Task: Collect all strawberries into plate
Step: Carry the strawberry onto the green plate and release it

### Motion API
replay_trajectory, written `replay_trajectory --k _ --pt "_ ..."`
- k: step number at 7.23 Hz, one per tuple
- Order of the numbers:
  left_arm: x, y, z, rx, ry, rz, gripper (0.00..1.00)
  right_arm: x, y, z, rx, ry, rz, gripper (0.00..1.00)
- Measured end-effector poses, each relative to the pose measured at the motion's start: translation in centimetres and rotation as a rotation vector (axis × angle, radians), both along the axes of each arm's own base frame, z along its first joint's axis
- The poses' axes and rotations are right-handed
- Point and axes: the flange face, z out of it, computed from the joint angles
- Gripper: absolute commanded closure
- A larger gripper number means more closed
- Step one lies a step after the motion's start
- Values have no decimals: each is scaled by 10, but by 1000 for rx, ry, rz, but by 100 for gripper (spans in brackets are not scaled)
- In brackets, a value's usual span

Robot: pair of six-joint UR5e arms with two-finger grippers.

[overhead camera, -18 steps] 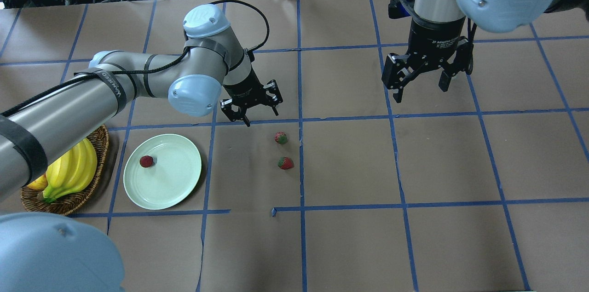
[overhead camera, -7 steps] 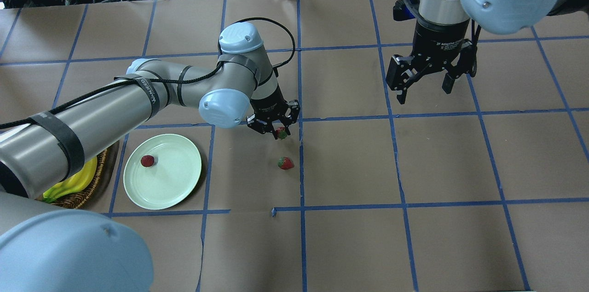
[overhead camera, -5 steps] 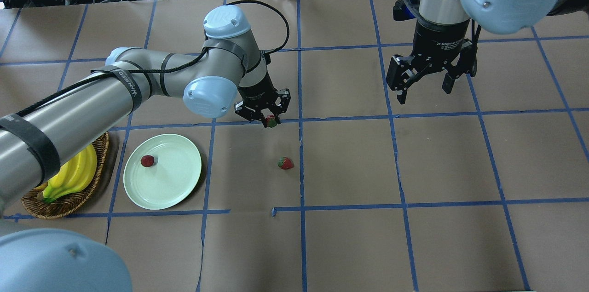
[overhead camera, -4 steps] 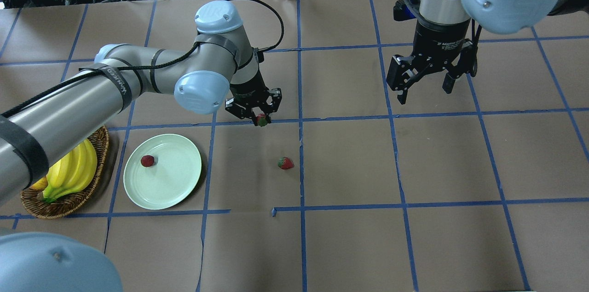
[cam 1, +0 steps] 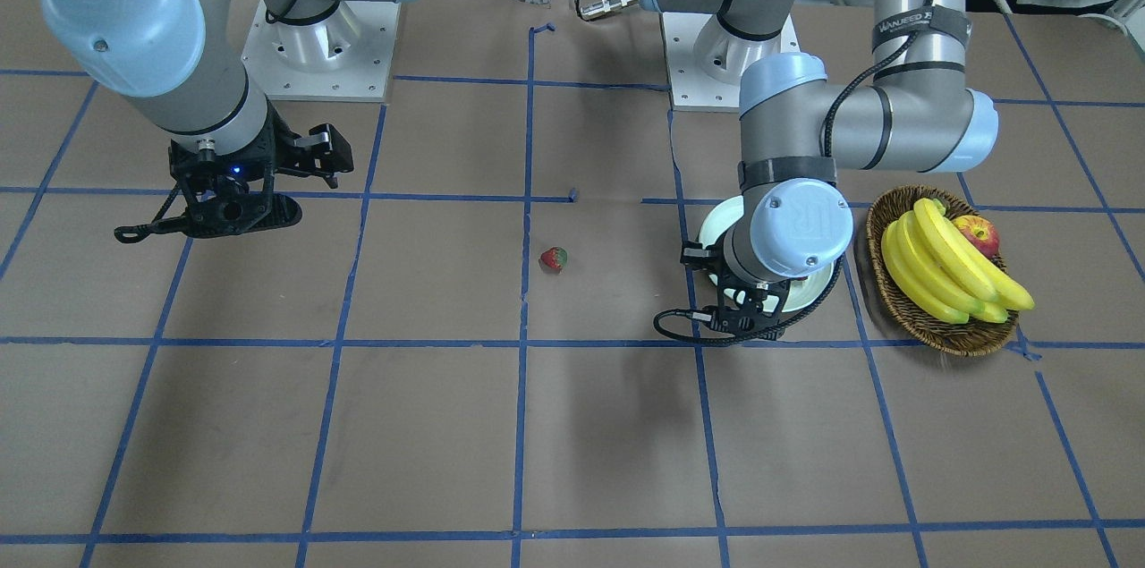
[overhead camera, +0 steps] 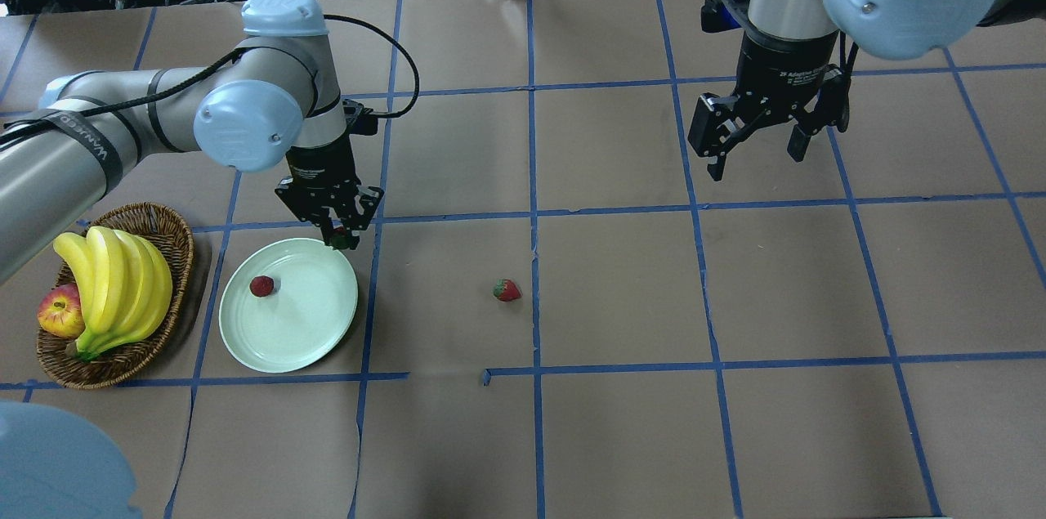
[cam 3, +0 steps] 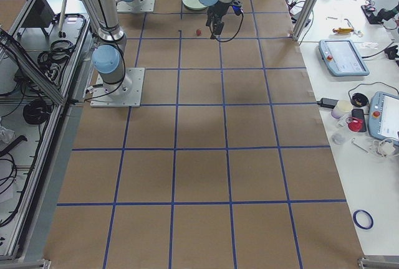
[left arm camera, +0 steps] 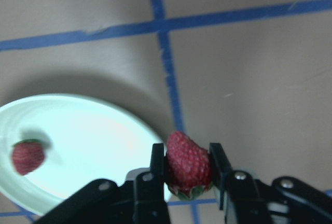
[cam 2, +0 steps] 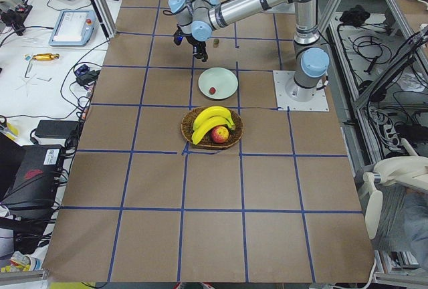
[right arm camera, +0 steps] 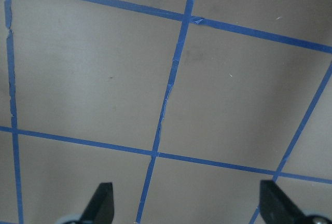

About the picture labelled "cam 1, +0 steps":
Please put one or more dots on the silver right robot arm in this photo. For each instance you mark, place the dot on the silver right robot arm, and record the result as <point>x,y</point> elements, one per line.
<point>207,72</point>

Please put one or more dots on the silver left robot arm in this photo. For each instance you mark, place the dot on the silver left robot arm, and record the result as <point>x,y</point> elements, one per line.
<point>911,110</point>

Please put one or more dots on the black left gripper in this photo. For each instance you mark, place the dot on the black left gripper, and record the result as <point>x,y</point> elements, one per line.
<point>697,256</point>

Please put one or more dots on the red yellow apple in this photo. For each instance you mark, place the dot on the red yellow apple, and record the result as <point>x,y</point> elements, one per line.
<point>977,235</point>

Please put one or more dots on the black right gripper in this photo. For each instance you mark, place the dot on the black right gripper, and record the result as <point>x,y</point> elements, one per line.
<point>284,148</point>

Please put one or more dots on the light green plate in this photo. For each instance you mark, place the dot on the light green plate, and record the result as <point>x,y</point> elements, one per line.
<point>801,292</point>

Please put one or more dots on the yellow banana bunch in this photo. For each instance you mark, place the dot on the yellow banana bunch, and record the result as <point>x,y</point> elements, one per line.
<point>943,274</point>

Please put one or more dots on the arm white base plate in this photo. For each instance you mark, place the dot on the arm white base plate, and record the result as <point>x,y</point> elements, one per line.
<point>346,58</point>
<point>705,62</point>

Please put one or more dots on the brown wicker basket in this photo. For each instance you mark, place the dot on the brown wicker basket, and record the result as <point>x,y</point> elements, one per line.
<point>973,339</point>

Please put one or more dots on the red strawberry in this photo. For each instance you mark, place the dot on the red strawberry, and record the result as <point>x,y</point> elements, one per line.
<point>554,259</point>

